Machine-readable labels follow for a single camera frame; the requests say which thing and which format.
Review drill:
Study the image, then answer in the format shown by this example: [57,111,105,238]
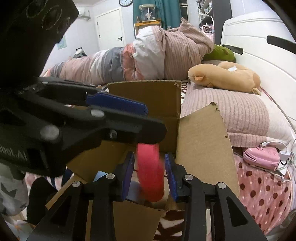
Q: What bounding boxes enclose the brown cardboard box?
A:
[68,81,239,240]

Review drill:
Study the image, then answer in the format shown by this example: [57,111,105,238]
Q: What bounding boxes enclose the green plush toy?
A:
[203,45,235,62]

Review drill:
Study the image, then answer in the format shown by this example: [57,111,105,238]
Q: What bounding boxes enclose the rolled pink grey quilt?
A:
[45,19,214,86]

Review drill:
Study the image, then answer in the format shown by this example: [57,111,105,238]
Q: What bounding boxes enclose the white door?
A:
[96,9,125,50]

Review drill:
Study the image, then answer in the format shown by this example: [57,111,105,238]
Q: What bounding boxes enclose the grey star patterned cloth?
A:
[1,164,29,216]

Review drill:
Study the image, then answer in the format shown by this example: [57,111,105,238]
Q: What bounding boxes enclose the red tape roll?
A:
[136,144,164,202]

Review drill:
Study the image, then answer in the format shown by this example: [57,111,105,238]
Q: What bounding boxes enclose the light blue rectangular box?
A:
[93,171,107,182]

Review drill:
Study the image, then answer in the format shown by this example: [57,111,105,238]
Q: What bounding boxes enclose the white charger with cable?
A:
[259,140,295,182]

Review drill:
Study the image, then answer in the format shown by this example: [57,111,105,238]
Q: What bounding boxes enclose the pink polka dot sheet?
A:
[234,153,295,235]

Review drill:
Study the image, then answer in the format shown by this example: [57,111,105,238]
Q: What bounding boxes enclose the pink ribbed pillow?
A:
[181,80,293,148]

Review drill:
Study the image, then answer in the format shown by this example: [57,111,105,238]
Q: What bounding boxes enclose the teal curtain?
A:
[133,0,182,30]

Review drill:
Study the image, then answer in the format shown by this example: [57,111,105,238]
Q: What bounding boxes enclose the white bed headboard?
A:
[221,11,295,125]

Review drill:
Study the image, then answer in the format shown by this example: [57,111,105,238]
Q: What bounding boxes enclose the wall clock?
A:
[119,0,133,7]

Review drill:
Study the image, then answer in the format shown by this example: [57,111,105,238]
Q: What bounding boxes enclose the orange plush toy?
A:
[188,61,261,95]

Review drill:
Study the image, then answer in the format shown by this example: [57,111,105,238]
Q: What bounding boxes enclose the pink small pouch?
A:
[242,146,280,171]

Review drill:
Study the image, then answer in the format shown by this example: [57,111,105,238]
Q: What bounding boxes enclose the yellow wooden shelf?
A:
[134,21,162,36]

